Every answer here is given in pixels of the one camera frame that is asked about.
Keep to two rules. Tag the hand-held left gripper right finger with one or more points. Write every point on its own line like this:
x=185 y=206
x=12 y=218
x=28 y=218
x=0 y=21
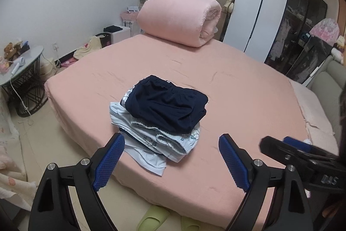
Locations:
x=232 y=160

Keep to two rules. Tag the cream handbag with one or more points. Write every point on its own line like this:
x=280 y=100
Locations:
x=229 y=5

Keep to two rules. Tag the cream yellow cloth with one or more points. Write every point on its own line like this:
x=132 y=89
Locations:
x=86 y=49

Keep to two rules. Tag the black wardrobe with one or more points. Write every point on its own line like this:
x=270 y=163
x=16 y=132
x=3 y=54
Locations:
x=297 y=3

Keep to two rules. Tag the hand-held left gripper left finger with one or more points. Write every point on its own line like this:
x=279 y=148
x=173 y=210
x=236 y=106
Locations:
x=108 y=163

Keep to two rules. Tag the small white cabinet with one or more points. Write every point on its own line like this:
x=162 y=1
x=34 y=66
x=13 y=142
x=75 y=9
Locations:
x=119 y=34

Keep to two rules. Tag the white storage box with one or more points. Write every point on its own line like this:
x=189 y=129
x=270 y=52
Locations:
x=131 y=28

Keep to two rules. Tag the small pink toy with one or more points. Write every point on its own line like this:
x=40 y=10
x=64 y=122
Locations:
x=3 y=65

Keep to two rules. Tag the bed with pink sheet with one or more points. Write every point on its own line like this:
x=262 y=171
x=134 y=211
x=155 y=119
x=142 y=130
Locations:
x=243 y=79

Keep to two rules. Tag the navy pants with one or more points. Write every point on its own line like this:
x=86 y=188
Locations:
x=167 y=106

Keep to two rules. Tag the cream printed blanket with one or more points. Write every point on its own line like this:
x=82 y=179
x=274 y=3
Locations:
x=13 y=139

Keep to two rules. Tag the white wardrobe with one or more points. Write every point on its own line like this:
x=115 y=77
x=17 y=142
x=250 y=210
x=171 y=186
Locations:
x=256 y=3

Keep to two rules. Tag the pale blue plain shirt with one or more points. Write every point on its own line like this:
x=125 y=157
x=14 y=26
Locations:
x=146 y=163

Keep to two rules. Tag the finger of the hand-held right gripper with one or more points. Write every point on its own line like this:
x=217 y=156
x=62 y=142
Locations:
x=275 y=151
x=296 y=143

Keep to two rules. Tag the round side table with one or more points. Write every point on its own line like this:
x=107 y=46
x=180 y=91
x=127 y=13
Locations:
x=27 y=57

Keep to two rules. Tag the grey padded headboard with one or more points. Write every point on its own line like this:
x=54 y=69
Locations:
x=329 y=76

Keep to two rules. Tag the white round appliance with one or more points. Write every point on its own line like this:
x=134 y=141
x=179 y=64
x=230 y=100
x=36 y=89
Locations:
x=48 y=66

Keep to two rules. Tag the brown bear toy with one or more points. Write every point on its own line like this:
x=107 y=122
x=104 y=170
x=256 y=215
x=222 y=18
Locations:
x=9 y=50

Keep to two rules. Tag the light blue printed pyjama pants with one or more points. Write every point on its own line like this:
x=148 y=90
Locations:
x=173 y=141

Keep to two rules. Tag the white hair dryer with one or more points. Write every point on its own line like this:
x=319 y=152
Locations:
x=18 y=64

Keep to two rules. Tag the black glossy panel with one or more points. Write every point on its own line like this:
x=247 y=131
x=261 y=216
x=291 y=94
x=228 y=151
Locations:
x=310 y=63

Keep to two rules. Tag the rolled pink quilt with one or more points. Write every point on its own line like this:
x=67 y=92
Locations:
x=175 y=17

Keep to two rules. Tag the green slipper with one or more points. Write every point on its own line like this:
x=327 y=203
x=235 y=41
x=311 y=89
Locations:
x=151 y=218
x=190 y=224

